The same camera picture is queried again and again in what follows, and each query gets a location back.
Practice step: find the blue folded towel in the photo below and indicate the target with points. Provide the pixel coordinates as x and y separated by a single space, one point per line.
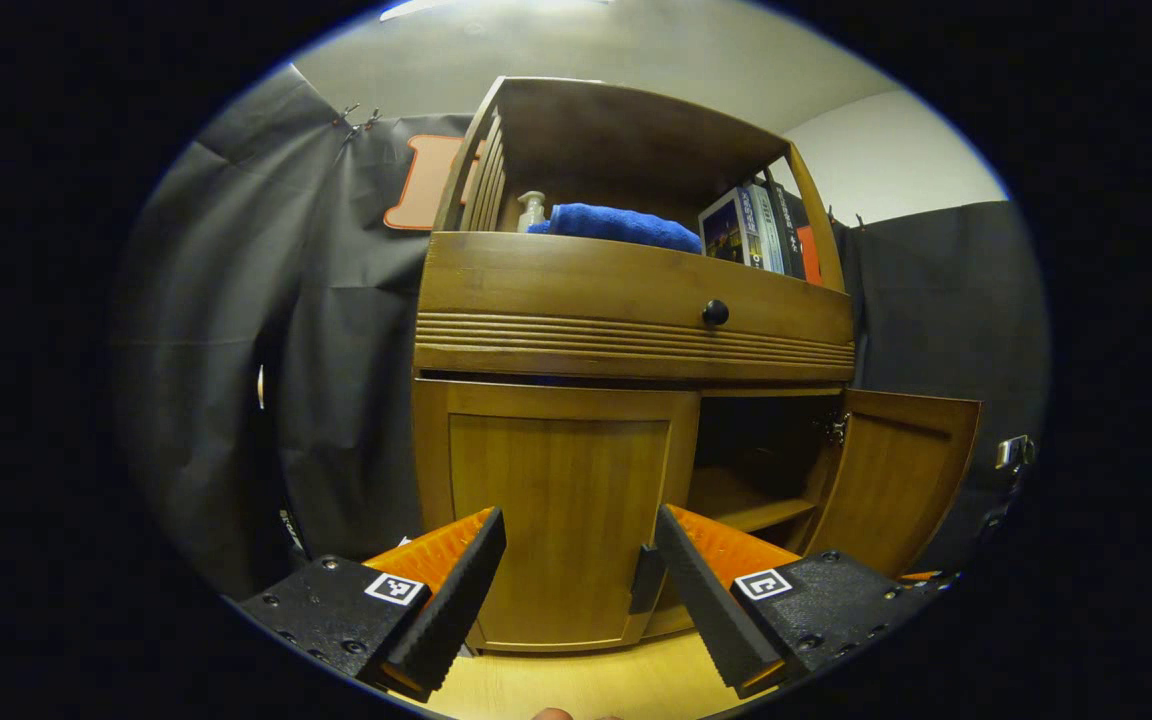
616 225

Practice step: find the wooden cabinet door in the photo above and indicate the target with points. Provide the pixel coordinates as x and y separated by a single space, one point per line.
896 480
556 500

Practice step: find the dark blue book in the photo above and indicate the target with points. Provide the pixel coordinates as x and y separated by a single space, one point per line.
728 230

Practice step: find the black backdrop cloth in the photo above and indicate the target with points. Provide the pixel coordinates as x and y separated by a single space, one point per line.
236 300

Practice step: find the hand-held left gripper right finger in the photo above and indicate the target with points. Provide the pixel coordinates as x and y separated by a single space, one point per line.
706 610

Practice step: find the small pump bottle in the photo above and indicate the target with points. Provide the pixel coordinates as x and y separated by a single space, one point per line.
531 212

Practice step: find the black round drawer knob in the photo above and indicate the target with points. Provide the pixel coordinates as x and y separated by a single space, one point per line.
715 313

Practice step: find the wooden inner shelf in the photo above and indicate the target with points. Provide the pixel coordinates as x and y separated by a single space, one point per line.
746 505

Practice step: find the wooden cabinet drawer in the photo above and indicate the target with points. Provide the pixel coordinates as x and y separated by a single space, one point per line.
586 290

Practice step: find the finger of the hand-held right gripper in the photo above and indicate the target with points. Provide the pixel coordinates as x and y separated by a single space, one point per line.
921 576

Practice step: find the light grey book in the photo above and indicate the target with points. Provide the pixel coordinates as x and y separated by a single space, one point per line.
768 230

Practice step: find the metal door hinge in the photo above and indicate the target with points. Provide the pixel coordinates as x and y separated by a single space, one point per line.
835 428

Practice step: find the wooden double-door shoe cabinet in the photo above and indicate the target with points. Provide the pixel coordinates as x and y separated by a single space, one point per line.
636 130

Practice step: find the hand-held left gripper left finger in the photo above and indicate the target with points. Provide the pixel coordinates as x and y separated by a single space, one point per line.
456 610

